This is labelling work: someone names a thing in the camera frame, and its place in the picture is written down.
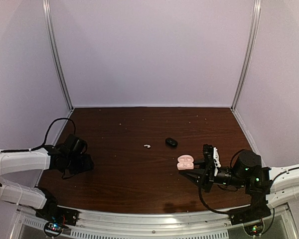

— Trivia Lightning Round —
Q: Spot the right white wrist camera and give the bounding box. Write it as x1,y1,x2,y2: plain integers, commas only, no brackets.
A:
213,147,221,177

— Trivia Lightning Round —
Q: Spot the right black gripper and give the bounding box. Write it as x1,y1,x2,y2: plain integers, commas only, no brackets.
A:
179,159,248,194

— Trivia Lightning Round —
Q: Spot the right black braided cable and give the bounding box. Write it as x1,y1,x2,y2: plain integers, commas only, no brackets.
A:
198,184,232,215

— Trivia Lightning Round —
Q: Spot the left black braided cable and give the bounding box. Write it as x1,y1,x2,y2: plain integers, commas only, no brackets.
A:
27,118,77,151

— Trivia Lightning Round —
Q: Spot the round white case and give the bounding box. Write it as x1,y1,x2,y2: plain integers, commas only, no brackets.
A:
177,154,194,170

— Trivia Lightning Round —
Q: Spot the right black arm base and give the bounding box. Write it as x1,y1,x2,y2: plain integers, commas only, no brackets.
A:
229,195,272,225

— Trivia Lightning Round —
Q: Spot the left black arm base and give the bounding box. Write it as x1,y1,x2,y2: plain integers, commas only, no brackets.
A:
34,187,79,226

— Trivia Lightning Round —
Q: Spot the black braided cable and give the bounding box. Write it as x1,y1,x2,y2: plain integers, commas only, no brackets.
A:
198,184,232,215
27,118,77,151

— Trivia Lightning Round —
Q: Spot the left aluminium frame post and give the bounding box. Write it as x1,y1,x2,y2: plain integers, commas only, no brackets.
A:
42,0,74,111

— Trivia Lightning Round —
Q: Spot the front aluminium rail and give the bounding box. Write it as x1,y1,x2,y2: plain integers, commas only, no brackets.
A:
14,196,299,239

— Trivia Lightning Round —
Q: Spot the right aluminium frame post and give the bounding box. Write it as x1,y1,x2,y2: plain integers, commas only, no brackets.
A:
231,0,262,112

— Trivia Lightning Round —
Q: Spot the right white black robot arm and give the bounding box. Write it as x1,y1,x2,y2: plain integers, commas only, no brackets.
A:
177,144,299,220

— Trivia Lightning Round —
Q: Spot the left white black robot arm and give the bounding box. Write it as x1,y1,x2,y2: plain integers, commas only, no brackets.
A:
0,134,94,221

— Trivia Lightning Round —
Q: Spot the aluminium frame post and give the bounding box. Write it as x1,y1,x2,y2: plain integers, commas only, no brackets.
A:
42,0,74,111
231,0,262,112

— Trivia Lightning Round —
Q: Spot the black earbud charging case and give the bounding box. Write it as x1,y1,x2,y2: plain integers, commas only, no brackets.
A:
165,137,178,147

